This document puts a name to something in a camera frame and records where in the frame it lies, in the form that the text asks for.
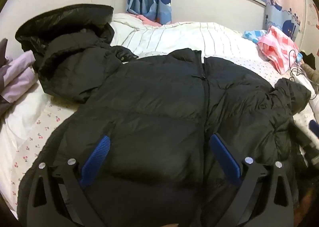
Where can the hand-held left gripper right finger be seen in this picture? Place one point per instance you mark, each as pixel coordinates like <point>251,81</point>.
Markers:
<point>225,159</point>

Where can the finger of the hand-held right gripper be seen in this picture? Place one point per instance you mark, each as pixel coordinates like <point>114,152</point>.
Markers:
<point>302,139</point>
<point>314,127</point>

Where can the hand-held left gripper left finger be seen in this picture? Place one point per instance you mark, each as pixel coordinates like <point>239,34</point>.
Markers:
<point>96,159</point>

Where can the black matte puffer jacket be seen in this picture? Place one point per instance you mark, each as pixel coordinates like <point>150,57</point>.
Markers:
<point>162,97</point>

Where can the cherry print bed sheet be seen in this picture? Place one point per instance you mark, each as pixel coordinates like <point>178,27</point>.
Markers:
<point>32,142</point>

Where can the small black item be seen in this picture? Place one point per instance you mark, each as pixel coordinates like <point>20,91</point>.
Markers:
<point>310,58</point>

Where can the pink checked plastic bag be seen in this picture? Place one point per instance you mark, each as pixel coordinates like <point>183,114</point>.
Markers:
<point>276,47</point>

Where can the black jacket with shiny lining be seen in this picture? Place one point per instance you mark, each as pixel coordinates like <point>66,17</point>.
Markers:
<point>69,67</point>

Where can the light blue patterned cloth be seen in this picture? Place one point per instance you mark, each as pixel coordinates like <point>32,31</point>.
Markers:
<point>251,35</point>

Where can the purple and lilac jacket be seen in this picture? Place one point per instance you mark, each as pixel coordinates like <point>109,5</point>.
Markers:
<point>17,77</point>

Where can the pink and blue cartoon curtain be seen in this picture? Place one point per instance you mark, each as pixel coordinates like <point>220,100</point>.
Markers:
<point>284,5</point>

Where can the white striped duvet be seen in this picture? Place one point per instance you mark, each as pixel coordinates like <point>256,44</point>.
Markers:
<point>179,37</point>

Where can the pink cloth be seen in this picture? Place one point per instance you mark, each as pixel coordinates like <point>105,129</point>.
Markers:
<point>147,20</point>

